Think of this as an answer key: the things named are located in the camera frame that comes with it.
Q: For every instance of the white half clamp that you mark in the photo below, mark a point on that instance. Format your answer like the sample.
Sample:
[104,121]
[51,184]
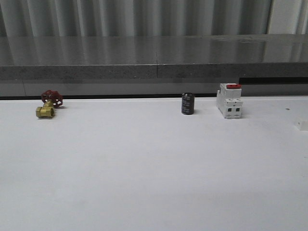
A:
[302,125]

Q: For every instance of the black cylindrical capacitor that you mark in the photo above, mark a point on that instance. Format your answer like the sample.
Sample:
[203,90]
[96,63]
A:
[187,103]

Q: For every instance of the grey stone ledge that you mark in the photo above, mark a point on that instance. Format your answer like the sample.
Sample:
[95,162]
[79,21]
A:
[210,58]

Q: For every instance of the brass valve red handwheel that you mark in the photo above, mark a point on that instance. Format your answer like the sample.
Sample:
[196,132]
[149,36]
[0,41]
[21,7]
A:
[51,99]

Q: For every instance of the white circuit breaker red switch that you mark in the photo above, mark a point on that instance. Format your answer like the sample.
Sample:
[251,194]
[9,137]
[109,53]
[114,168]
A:
[229,100]

